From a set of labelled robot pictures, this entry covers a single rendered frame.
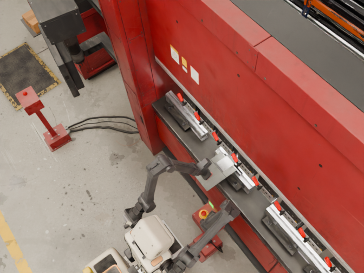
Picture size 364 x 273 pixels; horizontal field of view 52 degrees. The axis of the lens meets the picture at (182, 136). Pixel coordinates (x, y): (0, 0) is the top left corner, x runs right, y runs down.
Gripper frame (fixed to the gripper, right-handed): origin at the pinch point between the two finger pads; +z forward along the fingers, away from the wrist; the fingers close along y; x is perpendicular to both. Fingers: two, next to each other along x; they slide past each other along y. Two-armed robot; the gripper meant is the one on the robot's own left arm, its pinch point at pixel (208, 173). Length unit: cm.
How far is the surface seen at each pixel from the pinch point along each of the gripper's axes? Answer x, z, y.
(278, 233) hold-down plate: -6, 17, -60
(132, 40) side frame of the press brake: -31, -52, 85
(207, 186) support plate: 6.7, -0.4, -7.0
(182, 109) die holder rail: -13, 15, 58
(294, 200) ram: -35, -31, -57
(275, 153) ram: -46, -52, -35
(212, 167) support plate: -3.6, 5.3, 2.4
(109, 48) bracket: -7, -16, 130
